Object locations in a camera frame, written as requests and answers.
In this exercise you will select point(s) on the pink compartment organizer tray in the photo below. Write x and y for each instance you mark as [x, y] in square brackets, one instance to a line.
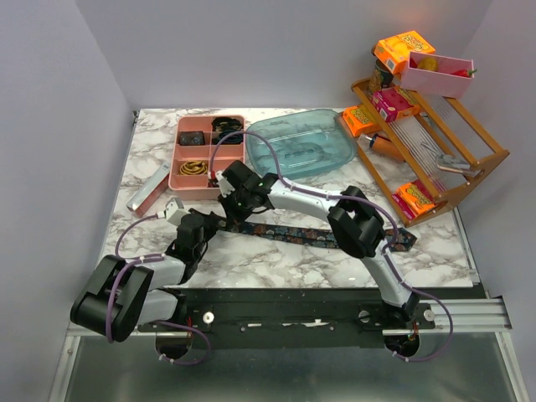
[196, 188]

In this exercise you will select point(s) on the rolled gold tie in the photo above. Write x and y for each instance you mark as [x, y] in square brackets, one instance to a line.
[193, 168]

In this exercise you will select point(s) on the wooden dish rack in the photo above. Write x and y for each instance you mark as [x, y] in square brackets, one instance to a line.
[421, 139]

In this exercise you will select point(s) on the orange snack box lower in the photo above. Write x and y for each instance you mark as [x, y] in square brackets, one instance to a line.
[413, 199]

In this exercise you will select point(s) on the pink snack box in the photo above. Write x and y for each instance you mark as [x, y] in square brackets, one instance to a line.
[394, 103]

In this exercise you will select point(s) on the floral patterned necktie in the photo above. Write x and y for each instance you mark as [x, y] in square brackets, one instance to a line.
[320, 238]

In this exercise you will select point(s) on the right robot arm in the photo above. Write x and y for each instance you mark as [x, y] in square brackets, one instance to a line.
[355, 223]

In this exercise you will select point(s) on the orange snack box middle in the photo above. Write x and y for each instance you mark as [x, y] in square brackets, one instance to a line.
[360, 121]

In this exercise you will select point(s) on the pink silver flat box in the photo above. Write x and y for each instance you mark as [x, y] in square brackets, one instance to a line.
[145, 197]

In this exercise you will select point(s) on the rolled teal tie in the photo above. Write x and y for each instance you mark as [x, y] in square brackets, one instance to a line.
[227, 137]

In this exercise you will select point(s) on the aluminium rail frame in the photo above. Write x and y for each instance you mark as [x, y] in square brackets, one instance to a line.
[479, 365]

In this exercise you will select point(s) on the pink rectangular bin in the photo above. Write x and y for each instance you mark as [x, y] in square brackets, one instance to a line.
[441, 82]

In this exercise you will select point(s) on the yellow toy fruit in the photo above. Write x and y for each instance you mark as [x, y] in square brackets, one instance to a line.
[428, 63]

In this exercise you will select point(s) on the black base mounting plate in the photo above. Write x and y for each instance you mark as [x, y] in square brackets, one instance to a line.
[293, 318]

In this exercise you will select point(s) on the red toy pepper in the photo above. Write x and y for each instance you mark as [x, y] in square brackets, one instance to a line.
[465, 73]

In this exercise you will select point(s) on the brown snack can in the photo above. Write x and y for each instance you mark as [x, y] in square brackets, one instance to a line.
[382, 78]

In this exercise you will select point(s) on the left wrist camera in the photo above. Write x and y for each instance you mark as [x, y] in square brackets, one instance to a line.
[173, 209]

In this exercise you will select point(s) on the rolled dark floral tie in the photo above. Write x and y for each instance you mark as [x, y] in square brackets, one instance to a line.
[191, 138]

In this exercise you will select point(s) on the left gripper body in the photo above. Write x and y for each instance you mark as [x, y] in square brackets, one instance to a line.
[198, 253]

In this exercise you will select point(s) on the orange snack box top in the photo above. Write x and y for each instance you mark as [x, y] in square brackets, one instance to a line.
[394, 52]

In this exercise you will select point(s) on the rolled black tie top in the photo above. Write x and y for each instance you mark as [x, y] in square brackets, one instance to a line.
[225, 123]

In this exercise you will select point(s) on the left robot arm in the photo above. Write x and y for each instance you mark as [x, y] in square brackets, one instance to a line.
[123, 293]

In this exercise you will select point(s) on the orange bottle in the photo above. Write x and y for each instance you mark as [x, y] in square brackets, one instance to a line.
[381, 146]

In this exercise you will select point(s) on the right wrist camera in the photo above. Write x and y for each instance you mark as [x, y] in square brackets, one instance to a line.
[224, 185]

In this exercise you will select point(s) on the orange snack box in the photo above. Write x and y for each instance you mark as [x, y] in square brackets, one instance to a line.
[360, 121]
[394, 52]
[413, 199]

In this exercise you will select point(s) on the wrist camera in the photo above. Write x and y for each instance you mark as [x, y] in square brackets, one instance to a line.
[224, 185]
[173, 209]

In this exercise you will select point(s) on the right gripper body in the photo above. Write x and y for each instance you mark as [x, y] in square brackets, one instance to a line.
[238, 208]

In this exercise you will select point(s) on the blue transparent plastic tray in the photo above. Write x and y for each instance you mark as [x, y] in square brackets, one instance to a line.
[300, 145]

